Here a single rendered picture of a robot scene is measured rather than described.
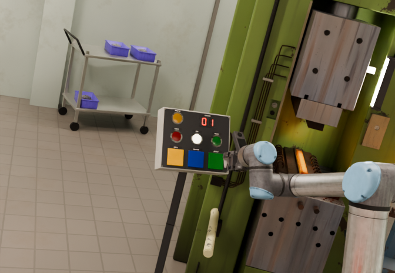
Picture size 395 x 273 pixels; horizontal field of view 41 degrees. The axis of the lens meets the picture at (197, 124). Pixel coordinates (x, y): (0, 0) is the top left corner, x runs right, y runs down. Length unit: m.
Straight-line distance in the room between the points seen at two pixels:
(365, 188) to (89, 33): 4.81
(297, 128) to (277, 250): 0.74
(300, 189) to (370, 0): 1.05
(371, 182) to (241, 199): 1.39
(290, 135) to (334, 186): 1.23
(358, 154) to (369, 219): 1.24
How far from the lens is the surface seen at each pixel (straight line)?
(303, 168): 2.69
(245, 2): 3.04
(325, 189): 1.91
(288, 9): 2.60
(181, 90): 6.35
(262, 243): 2.71
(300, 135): 3.07
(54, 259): 3.35
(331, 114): 2.55
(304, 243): 2.72
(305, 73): 2.50
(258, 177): 2.01
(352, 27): 2.50
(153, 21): 6.09
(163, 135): 2.36
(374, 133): 2.74
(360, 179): 1.55
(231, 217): 2.87
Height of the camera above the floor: 1.84
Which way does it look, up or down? 17 degrees down
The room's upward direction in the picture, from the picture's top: 14 degrees clockwise
